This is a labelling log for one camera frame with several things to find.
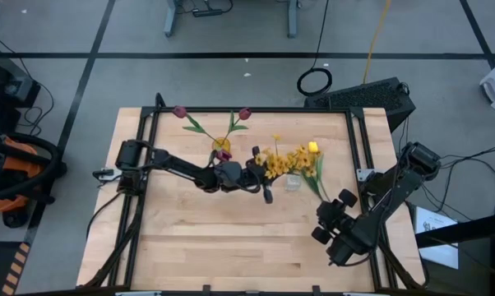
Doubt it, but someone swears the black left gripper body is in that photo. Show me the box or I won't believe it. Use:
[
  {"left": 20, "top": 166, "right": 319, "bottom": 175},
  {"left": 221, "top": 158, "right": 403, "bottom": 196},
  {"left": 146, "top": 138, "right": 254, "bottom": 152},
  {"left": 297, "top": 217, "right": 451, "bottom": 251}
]
[{"left": 214, "top": 146, "right": 274, "bottom": 206}]

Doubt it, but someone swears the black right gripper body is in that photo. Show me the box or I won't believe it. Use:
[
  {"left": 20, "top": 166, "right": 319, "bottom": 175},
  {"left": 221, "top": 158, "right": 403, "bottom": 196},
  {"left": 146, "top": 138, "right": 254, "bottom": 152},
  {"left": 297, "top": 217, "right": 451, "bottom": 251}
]
[{"left": 311, "top": 187, "right": 359, "bottom": 244}]

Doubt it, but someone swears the red artificial tulip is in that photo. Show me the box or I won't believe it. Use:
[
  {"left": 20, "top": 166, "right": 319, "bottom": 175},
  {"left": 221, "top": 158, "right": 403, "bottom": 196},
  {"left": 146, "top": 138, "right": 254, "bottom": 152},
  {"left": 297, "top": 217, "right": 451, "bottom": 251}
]
[
  {"left": 222, "top": 107, "right": 252, "bottom": 145},
  {"left": 208, "top": 147, "right": 234, "bottom": 165},
  {"left": 172, "top": 105, "right": 222, "bottom": 145}
]

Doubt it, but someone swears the yellow artificial flower bunch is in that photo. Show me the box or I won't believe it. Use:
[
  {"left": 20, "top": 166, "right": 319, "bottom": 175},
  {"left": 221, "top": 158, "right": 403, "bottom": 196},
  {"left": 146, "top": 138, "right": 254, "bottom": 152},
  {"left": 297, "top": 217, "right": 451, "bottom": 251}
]
[
  {"left": 253, "top": 133, "right": 292, "bottom": 181},
  {"left": 287, "top": 143, "right": 326, "bottom": 202}
]

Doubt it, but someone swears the yellow artificial tulip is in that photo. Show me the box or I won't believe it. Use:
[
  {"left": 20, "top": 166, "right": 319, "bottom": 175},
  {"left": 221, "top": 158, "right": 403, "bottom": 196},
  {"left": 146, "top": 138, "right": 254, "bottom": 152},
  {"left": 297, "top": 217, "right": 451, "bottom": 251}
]
[{"left": 308, "top": 141, "right": 331, "bottom": 203}]

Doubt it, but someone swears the yellow glass vase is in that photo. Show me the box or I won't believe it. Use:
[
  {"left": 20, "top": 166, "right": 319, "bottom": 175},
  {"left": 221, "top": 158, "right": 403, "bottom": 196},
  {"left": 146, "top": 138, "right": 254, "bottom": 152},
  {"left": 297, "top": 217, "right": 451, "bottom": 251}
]
[{"left": 211, "top": 136, "right": 232, "bottom": 154}]

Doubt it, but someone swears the clear glass vase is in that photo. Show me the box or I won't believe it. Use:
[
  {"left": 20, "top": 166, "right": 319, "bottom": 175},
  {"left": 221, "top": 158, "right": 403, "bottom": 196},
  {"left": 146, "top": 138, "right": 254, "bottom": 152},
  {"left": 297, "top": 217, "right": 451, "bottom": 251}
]
[{"left": 285, "top": 173, "right": 303, "bottom": 192}]

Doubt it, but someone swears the white printed paper sheet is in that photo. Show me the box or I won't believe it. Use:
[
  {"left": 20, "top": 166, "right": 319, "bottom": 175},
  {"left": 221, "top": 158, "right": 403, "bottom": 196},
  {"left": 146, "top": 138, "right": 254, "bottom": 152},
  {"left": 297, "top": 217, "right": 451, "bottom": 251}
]
[{"left": 414, "top": 205, "right": 460, "bottom": 271}]

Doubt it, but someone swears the black desk edge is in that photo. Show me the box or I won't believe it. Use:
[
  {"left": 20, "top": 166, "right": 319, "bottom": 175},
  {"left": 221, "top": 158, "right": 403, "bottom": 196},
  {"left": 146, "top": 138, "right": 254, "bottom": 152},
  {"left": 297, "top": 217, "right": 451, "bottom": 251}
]
[{"left": 415, "top": 211, "right": 495, "bottom": 296}]

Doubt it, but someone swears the black power strip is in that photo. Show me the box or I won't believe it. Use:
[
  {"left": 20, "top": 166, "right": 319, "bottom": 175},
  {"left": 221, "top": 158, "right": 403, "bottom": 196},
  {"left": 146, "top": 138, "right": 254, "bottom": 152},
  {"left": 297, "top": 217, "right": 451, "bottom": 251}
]
[{"left": 192, "top": 7, "right": 224, "bottom": 18}]

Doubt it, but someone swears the grey desk leg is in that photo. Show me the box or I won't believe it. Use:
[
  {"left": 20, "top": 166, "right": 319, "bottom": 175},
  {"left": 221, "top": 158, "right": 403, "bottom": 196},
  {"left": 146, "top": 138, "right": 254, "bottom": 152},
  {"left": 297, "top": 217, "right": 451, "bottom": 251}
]
[
  {"left": 164, "top": 0, "right": 178, "bottom": 38},
  {"left": 287, "top": 0, "right": 300, "bottom": 39}
]

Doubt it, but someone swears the orange and black vacuum cleaner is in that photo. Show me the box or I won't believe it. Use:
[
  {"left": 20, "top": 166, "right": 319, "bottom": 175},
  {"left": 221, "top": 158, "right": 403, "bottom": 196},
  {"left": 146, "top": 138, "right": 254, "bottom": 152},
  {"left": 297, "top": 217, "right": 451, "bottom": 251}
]
[{"left": 0, "top": 129, "right": 67, "bottom": 229}]

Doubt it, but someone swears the black equipment case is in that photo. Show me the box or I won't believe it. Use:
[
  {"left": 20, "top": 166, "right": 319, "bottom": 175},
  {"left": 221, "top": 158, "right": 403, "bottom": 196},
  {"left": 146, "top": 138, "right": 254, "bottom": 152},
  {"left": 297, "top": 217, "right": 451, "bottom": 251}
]
[{"left": 0, "top": 39, "right": 42, "bottom": 132}]

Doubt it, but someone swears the black metal table frame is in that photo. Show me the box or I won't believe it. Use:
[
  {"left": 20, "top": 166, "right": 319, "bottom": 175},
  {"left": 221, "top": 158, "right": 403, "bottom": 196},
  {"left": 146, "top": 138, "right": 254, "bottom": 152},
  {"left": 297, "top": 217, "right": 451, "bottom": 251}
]
[{"left": 82, "top": 92, "right": 432, "bottom": 291}]

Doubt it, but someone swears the coiled black cable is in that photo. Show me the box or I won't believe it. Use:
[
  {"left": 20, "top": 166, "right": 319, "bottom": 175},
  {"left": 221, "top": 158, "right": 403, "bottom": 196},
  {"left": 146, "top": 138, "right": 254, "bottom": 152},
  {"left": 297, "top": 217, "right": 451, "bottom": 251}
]
[{"left": 296, "top": 0, "right": 334, "bottom": 98}]

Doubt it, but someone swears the yellow cable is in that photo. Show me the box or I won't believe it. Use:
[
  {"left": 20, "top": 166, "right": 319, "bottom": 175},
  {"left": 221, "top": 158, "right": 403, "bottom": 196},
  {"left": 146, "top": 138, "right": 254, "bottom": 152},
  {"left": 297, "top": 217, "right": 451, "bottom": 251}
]
[{"left": 362, "top": 0, "right": 393, "bottom": 85}]

